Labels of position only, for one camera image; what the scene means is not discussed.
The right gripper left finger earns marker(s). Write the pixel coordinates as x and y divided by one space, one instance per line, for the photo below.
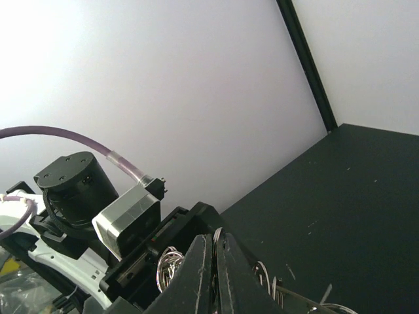
185 280

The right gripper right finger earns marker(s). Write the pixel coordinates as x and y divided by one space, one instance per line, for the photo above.
238 288

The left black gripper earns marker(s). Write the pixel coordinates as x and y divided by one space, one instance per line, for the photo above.
134 277

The metal disc with keyrings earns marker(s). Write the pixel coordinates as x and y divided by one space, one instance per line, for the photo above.
214 276

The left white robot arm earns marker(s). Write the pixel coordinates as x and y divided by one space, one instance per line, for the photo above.
52 231

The clear plastic bag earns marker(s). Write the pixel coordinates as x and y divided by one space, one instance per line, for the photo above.
24 291

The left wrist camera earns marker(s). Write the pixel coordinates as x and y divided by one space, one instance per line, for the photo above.
132 216

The black frame post right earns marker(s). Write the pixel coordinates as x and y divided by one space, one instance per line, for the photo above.
298 38

